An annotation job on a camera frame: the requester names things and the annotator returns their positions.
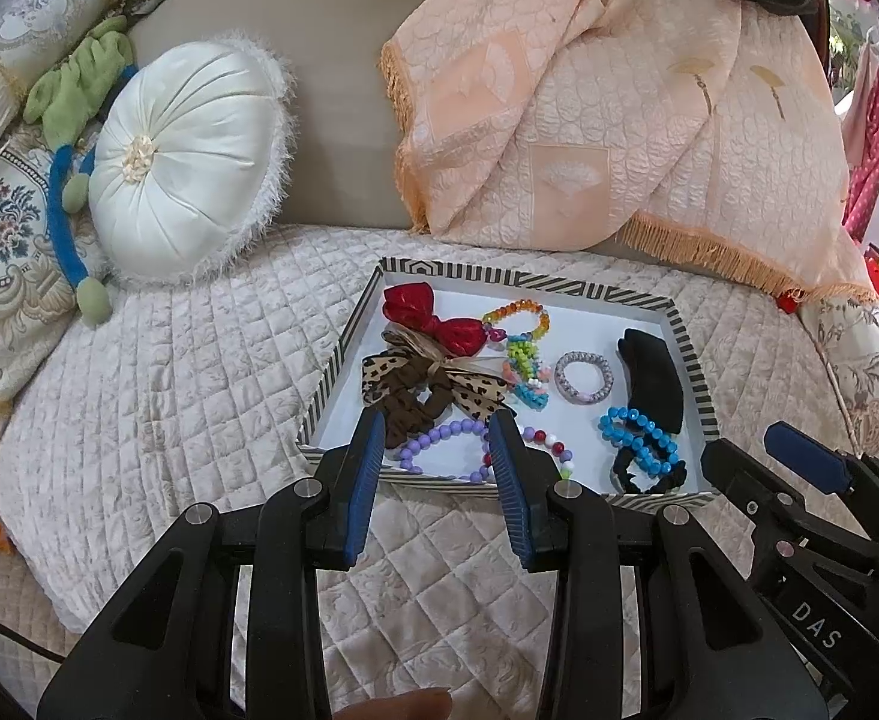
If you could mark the leopard print hair bow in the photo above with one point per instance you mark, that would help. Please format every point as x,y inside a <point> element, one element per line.
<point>390,382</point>

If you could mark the beige sofa backrest cushion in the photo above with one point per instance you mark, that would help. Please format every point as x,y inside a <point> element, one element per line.
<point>334,127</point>

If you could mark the black scrunchie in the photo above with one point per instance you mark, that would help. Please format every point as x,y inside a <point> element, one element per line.
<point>627,476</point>

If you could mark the cream patterned bolster pillow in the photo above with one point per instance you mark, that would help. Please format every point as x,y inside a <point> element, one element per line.
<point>27,22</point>

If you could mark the quilted cream sofa cover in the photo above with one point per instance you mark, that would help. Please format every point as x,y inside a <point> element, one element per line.
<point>222,390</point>

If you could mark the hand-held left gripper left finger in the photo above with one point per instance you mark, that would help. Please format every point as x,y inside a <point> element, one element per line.
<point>364,487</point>

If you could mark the peach fringed blanket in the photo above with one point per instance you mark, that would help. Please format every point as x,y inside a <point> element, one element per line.
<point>559,127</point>

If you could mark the hanging pink garment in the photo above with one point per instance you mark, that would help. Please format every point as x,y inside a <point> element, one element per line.
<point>870,135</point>

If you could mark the striped rim white tray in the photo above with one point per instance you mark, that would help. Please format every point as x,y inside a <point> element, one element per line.
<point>582,330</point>

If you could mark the round white satin pillow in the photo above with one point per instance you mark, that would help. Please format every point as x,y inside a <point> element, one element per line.
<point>184,172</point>

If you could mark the black fuzzy hair clip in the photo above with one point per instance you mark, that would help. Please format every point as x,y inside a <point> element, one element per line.
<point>653,390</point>

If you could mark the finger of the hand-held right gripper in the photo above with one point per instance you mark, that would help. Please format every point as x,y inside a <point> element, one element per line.
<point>747,487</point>
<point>807,457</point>

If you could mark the floral embroidered cushion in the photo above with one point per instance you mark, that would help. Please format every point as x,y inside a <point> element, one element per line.
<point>4,240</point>

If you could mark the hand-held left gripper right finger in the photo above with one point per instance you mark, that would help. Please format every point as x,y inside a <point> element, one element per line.
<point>514,495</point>

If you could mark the green and blue plush toy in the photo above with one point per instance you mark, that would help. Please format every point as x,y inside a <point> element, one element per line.
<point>72,90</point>

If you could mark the small red object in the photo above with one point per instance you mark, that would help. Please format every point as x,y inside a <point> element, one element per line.
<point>790,302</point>

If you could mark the person's left hand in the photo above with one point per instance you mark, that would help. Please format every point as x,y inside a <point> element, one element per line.
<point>394,709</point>

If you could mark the red satin hair bow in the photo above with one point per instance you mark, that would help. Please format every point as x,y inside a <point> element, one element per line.
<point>462,334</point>

